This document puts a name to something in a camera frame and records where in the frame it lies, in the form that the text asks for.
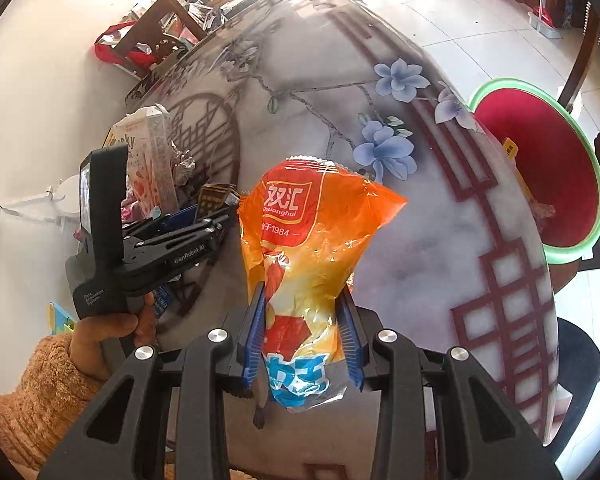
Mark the blue packet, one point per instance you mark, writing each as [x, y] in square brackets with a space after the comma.
[180, 217]

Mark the yellow packet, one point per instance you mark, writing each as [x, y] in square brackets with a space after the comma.
[510, 148]

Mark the pink snack bag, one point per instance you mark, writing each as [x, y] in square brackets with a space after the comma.
[132, 209]

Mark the carved wooden chair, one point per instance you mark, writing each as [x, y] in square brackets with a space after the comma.
[585, 60]

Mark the white plastic object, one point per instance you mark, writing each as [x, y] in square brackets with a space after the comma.
[65, 195]

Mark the blue and yellow box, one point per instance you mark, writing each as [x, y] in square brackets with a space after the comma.
[60, 320]

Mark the crumpled foil wrapper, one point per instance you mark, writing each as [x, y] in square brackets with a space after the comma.
[182, 165]

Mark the black round stool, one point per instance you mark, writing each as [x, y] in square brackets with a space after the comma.
[575, 360]

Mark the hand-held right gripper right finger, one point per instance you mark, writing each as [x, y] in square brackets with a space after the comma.
[347, 330]

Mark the pink and white snack carton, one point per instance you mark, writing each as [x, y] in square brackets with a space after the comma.
[152, 160]

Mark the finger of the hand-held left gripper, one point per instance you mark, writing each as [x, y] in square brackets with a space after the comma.
[215, 227]

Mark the floral printed tablecloth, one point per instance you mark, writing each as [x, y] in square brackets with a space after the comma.
[405, 260]

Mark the wooden chair with red bag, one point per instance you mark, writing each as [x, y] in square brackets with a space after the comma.
[167, 7]

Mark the white and red dustpan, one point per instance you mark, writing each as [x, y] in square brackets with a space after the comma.
[545, 21]

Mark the red bag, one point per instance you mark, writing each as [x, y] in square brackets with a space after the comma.
[115, 52]

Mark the red basin with green rim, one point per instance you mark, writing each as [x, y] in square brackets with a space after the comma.
[545, 170]

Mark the black and gold packet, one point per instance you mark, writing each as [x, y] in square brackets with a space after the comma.
[215, 197]

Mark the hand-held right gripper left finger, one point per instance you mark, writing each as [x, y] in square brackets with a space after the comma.
[255, 330]

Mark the orange snack bag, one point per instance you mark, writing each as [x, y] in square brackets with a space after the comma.
[305, 240]

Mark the person's left hand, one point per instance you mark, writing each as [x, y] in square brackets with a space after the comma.
[105, 340]

